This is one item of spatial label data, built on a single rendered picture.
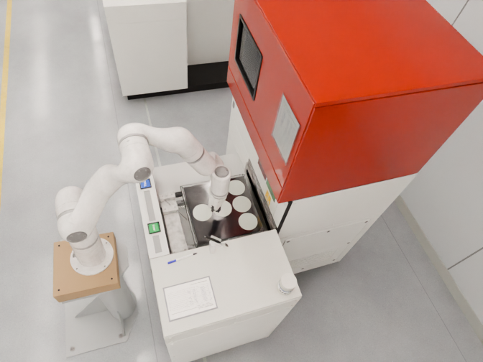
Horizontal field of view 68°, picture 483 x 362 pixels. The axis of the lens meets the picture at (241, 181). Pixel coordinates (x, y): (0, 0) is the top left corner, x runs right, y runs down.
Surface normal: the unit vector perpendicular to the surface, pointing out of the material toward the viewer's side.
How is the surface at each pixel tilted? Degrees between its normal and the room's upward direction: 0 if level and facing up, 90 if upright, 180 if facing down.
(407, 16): 0
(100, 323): 0
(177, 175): 0
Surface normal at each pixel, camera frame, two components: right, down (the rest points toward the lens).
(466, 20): -0.95, 0.19
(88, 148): 0.11, -0.56
